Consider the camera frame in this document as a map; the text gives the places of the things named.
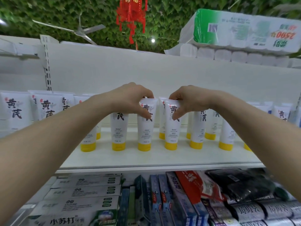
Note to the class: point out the person's right hand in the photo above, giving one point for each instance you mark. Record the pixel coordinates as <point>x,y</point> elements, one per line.
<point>196,100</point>

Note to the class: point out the person's left hand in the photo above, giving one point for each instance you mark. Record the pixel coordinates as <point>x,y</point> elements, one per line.
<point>125,98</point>

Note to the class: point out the person's left thumb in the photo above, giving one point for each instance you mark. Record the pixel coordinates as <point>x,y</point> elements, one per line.
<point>144,112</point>

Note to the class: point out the person's right thumb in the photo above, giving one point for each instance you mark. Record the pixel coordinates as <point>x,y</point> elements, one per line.
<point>178,113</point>

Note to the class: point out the white yellow-capped cream tube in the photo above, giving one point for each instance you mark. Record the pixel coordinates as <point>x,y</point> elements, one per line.
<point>172,134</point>
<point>145,131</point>

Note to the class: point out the person's left forearm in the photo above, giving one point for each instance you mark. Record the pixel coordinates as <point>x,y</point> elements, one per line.
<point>47,143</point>

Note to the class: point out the person's right forearm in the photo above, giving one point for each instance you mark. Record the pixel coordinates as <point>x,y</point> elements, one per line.
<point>254,124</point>

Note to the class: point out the row of white cream tubes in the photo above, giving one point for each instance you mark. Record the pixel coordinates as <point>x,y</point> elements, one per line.
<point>118,131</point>

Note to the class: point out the white metal shelf board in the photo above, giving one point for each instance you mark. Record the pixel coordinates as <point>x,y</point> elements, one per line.
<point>152,160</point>

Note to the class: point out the red white packet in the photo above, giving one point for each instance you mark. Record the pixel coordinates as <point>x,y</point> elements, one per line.
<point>192,185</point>

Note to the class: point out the dark teal toothpaste box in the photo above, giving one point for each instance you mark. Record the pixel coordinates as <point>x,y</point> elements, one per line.
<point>141,197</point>

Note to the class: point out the lilac toothpaste box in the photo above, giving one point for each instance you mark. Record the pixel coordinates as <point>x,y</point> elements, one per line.
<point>181,200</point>

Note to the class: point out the blue toothpaste box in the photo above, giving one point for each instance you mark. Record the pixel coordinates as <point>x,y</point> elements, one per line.
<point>166,200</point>
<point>155,200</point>

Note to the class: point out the white green toothpaste box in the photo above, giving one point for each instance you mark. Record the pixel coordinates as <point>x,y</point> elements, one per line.
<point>77,205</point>
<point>70,220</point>
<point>82,192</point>
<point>87,181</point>

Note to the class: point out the black plastic packet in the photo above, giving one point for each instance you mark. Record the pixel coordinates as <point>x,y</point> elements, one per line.
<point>242,183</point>

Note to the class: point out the narrow blue box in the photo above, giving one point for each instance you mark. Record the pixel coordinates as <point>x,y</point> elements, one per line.
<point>123,207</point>

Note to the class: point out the green-printed toilet paper pack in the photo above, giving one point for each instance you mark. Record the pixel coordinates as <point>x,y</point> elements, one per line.
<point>235,30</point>

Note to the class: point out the grey ceiling fan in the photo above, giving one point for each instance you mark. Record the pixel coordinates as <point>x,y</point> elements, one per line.
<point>81,33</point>

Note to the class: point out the red hanging tassel decoration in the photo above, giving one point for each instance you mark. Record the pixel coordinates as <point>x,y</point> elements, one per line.
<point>130,11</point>

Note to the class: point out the white slotted shelf upright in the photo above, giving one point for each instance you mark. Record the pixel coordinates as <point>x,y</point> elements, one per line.
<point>48,68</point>

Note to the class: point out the pile of silver toothpaste boxes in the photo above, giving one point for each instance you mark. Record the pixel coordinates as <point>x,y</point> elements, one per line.
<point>249,211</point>

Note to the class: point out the green artificial leaf canopy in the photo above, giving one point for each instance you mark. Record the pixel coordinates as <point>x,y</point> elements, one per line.
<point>58,7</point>

